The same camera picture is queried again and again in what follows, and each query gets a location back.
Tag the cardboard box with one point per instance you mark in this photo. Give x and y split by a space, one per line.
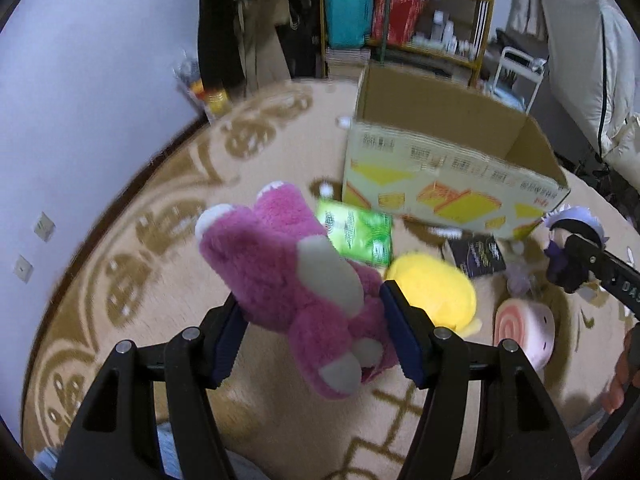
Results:
427 149

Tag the red bag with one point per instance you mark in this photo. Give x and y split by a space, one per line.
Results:
402 21

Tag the black tissue pack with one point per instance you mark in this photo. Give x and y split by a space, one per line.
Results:
476 256

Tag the white rolling cart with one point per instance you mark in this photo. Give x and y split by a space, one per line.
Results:
515 65

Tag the white-haired plush doll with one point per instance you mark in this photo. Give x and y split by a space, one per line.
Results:
567 226

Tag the wooden shelf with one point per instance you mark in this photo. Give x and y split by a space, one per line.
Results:
445 37

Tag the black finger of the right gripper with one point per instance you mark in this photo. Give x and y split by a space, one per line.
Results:
619 279

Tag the teal bag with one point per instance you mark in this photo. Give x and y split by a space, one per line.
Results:
349 23

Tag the pink plush bear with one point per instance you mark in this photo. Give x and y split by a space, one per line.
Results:
287 277

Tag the pink round plush cushion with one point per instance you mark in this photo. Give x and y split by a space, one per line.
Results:
531 325

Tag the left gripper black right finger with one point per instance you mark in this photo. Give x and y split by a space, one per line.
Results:
487 396

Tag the yellow plush toy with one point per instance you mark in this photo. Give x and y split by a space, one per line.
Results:
438 288

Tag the person's right hand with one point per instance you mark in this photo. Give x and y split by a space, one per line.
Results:
613 398

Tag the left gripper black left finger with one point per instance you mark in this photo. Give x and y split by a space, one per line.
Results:
114 433

